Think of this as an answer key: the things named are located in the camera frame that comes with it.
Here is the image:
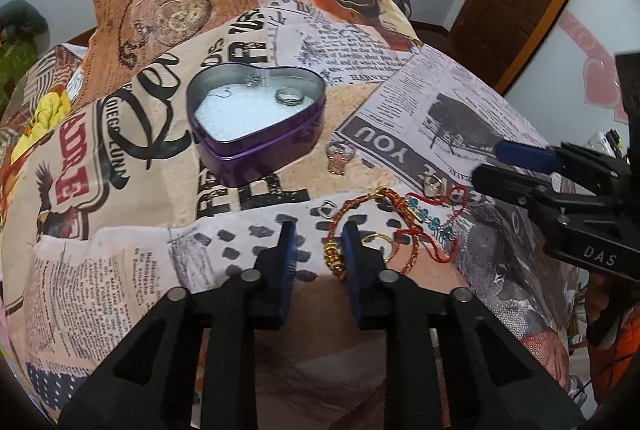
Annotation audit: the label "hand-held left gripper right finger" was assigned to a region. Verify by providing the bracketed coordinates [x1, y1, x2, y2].
[341, 221, 587, 430]

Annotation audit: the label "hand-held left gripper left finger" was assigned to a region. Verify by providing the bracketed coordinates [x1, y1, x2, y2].
[57, 221, 298, 430]

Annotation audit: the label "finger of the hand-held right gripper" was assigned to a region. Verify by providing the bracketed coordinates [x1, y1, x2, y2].
[471, 163, 603, 233]
[495, 140, 632, 197]

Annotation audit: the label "silver ring with pink stone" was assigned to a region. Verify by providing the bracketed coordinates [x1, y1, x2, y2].
[326, 142, 357, 175]

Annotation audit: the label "green cloth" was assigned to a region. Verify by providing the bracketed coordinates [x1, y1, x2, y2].
[0, 0, 51, 85]

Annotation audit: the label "newspaper print blanket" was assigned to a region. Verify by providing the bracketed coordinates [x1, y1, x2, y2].
[0, 0, 596, 430]

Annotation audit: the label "person's right forearm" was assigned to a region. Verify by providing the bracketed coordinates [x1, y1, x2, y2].
[586, 274, 640, 353]

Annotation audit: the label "red bracelet with gold beads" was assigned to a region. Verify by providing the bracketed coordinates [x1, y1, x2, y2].
[322, 186, 417, 279]

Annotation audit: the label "purple heart-shaped tin box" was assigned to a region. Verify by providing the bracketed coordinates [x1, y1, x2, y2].
[186, 64, 327, 188]

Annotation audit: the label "gold ring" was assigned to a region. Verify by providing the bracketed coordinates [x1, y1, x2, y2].
[362, 232, 394, 261]

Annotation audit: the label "yellow cloth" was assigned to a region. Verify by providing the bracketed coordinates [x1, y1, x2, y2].
[9, 90, 72, 161]

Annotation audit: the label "red cord bracelet, blue beads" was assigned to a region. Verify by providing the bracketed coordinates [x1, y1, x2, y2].
[392, 186, 472, 271]

